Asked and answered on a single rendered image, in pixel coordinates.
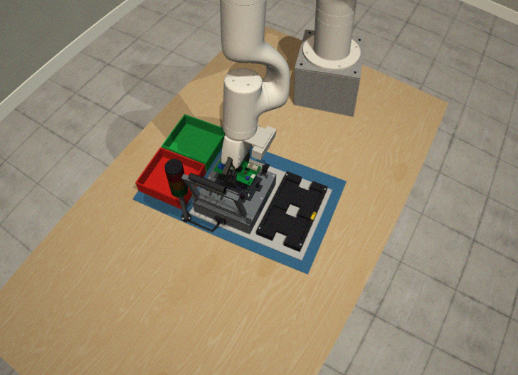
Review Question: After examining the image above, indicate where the green circuit board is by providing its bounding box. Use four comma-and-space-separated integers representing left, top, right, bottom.
214, 160, 261, 186

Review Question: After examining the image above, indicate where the red bin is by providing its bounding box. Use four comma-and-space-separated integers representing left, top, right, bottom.
135, 147, 206, 209

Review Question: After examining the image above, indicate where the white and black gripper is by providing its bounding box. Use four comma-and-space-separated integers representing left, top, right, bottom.
221, 134, 252, 184

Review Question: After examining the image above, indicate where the green open tray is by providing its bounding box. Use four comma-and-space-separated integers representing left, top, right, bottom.
162, 114, 226, 171

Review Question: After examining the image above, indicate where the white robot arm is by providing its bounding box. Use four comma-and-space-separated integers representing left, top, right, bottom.
220, 0, 361, 160

